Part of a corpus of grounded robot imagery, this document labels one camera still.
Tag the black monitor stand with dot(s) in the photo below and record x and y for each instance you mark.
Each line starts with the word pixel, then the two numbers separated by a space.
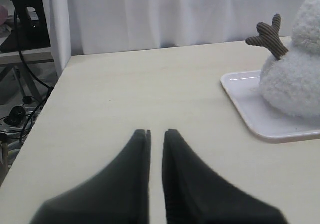
pixel 32 32

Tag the grey side table frame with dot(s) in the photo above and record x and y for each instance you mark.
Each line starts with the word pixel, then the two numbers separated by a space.
pixel 35 56

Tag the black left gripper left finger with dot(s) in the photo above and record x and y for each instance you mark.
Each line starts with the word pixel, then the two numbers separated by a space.
pixel 119 194

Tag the floor power strip with plugs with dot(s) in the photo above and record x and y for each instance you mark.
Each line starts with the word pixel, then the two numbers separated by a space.
pixel 18 124

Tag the white rectangular tray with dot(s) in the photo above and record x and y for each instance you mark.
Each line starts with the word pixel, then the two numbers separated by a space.
pixel 262 120

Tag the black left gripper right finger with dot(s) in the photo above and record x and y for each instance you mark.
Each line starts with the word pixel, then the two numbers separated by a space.
pixel 195 194

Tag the white plush snowman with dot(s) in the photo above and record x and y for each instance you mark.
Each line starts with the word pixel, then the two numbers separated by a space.
pixel 290 78

